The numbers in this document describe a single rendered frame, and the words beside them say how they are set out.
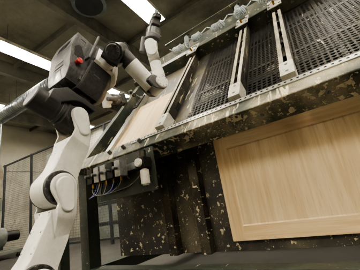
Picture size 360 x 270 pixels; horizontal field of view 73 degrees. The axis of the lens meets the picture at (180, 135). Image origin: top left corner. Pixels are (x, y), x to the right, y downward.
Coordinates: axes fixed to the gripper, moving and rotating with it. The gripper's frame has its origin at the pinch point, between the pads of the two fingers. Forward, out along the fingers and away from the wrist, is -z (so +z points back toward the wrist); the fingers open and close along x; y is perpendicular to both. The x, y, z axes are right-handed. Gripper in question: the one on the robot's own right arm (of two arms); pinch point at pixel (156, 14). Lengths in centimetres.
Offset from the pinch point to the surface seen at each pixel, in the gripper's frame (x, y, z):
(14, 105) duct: 509, -198, -35
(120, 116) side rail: 87, -3, 47
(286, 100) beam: -60, 46, 64
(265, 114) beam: -51, 43, 68
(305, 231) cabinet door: -48, 70, 115
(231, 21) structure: 55, 86, -64
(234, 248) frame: -18, 55, 131
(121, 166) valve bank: 4, -6, 95
